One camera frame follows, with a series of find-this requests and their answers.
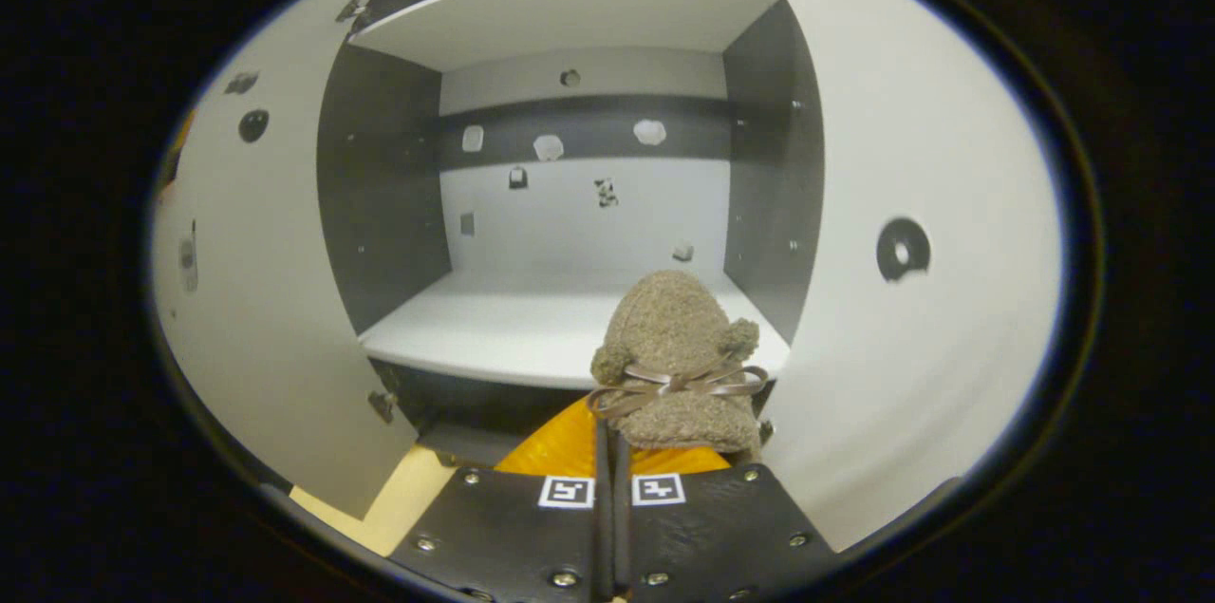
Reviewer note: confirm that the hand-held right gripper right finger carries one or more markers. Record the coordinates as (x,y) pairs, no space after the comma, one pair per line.
(712,527)

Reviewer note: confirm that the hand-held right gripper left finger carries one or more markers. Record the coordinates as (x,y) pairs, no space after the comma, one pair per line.
(513,527)

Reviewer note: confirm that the brown fuzzy shoe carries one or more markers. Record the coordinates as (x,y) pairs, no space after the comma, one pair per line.
(674,337)

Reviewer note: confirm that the white shoe cabinet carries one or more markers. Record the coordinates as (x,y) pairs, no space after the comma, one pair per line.
(570,233)

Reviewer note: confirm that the white cabinet door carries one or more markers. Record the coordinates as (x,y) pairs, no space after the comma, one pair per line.
(930,157)
(266,299)

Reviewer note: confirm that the metal door hinge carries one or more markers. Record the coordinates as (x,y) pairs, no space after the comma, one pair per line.
(383,405)
(349,10)

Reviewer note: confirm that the white cabinet shelf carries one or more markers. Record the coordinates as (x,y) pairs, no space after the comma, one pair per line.
(570,9)

